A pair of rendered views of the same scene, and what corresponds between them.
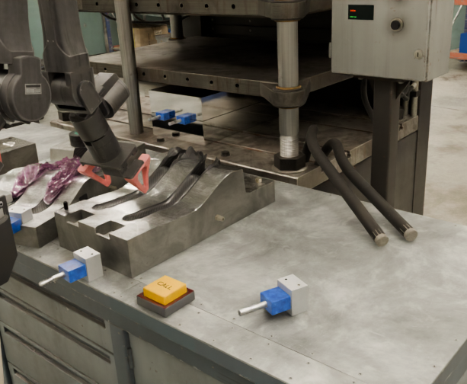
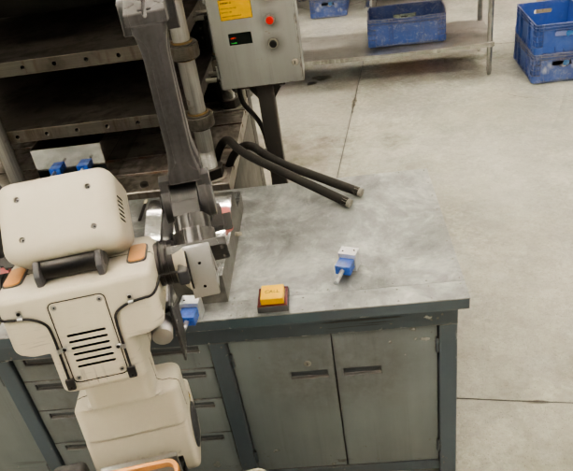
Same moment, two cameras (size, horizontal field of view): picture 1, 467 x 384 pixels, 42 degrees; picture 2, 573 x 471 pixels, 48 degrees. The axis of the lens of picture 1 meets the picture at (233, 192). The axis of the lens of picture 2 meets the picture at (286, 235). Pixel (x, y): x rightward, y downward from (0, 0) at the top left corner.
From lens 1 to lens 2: 0.96 m
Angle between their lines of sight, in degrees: 33
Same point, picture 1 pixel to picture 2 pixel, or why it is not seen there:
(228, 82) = (126, 121)
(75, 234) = not seen: hidden behind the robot
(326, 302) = (364, 254)
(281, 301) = (351, 264)
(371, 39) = (253, 57)
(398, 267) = (375, 216)
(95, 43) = not seen: outside the picture
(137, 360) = (238, 359)
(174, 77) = (59, 131)
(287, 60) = (196, 92)
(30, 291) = not seen: hidden behind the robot
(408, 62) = (288, 68)
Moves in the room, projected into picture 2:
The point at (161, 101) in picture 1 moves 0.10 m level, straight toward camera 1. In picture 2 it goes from (49, 158) to (62, 164)
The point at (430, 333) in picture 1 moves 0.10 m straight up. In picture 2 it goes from (432, 243) to (432, 213)
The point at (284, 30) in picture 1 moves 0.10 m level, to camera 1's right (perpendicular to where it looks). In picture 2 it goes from (189, 67) to (213, 59)
